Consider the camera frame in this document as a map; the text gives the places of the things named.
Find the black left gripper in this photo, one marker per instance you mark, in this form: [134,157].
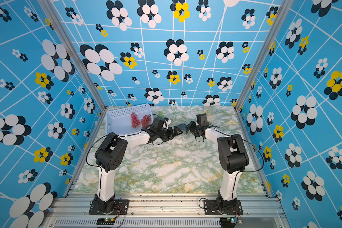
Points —
[171,134]

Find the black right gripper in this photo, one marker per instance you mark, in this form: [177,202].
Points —
[191,125]

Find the red grape bunch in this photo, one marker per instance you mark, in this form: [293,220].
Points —
[135,122]
[145,121]

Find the black grape bunch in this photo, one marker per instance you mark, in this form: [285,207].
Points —
[182,126]

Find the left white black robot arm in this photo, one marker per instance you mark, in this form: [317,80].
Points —
[110,155]

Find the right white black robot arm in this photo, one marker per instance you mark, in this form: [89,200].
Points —
[233,159]

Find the light blue perforated plastic basket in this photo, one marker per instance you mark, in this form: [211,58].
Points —
[119,121]

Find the right green circuit board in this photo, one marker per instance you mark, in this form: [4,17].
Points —
[228,222]

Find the green circuit board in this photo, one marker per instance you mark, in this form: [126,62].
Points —
[228,222]
[105,222]

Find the left green circuit board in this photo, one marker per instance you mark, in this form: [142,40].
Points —
[105,222]

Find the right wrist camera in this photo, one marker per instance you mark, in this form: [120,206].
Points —
[202,120]

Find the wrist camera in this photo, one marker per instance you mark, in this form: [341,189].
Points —
[202,120]
[160,123]

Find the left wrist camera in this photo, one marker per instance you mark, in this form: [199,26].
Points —
[160,123]

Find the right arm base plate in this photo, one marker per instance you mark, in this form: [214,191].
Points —
[222,207]

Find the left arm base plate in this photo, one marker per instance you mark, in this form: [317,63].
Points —
[111,207]

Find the aluminium front rail frame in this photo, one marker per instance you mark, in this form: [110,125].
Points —
[167,211]

